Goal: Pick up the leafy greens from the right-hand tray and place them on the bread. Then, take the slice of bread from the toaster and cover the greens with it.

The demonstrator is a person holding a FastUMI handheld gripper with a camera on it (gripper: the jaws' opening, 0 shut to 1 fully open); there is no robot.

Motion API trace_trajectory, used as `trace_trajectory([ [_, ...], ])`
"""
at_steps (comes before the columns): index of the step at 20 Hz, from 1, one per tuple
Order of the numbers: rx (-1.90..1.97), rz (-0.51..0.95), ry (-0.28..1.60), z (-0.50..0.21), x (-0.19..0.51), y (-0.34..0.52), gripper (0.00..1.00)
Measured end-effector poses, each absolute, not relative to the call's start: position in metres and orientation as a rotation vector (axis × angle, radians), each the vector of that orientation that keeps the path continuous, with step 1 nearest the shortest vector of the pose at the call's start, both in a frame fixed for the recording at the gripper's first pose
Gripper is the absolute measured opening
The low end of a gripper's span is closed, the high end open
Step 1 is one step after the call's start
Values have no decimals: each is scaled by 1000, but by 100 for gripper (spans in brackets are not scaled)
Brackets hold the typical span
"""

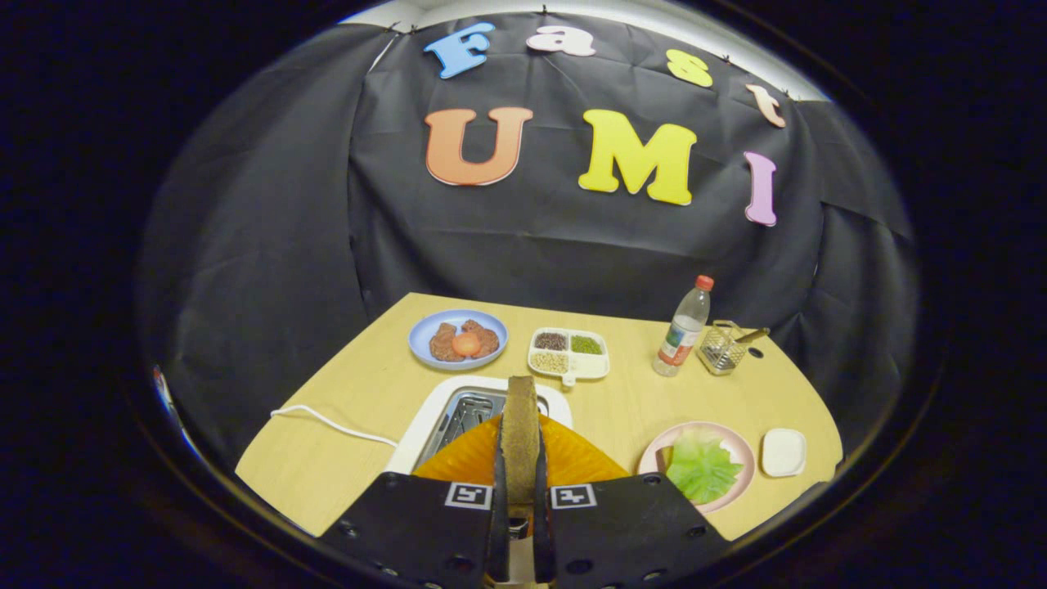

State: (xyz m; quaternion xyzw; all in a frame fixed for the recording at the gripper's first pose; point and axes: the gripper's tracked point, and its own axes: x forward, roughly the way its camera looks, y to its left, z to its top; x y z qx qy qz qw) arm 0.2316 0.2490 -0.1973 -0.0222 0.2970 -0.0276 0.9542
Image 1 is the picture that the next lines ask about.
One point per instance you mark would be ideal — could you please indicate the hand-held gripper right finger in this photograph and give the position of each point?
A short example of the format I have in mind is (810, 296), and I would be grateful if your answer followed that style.
(544, 540)

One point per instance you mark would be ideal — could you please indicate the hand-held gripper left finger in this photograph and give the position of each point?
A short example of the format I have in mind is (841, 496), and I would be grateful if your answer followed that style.
(498, 540)

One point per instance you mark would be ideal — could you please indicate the plain brown bread slice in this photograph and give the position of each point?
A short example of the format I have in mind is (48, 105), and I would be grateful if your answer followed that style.
(521, 442)

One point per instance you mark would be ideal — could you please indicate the green lettuce leaf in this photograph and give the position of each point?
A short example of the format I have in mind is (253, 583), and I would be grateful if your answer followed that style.
(703, 470)

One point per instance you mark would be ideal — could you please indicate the white toaster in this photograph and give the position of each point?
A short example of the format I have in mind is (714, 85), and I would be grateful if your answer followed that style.
(413, 438)

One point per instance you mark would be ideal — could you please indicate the brown bread slice with ham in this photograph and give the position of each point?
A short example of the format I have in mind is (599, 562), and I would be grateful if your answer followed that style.
(661, 460)

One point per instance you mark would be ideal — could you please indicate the pile of pale beans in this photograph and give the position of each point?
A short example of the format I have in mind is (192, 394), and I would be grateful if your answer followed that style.
(550, 362)

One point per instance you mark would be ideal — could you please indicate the white compartment tray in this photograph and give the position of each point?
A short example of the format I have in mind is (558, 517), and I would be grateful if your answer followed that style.
(589, 366)

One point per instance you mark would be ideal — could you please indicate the orange tomato slice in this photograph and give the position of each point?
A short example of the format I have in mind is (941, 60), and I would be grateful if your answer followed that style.
(466, 344)

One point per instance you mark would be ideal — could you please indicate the pile of dark beans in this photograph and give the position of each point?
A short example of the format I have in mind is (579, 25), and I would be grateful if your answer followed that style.
(551, 340)

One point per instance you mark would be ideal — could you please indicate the pile of green beans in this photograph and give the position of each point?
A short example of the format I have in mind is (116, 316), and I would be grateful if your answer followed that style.
(586, 344)

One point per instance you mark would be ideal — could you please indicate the brown meat patty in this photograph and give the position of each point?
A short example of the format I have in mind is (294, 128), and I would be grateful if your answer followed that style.
(488, 337)
(442, 345)

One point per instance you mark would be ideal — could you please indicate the pink round plate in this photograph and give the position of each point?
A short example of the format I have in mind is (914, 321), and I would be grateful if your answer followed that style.
(728, 438)

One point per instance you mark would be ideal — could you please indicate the blue round plate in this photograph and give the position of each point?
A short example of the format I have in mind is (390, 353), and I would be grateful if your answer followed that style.
(418, 339)

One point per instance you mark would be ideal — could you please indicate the clear water bottle red cap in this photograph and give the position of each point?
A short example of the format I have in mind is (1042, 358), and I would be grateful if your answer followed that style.
(679, 339)

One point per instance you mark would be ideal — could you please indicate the small white dish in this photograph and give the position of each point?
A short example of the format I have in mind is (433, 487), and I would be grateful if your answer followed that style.
(784, 454)

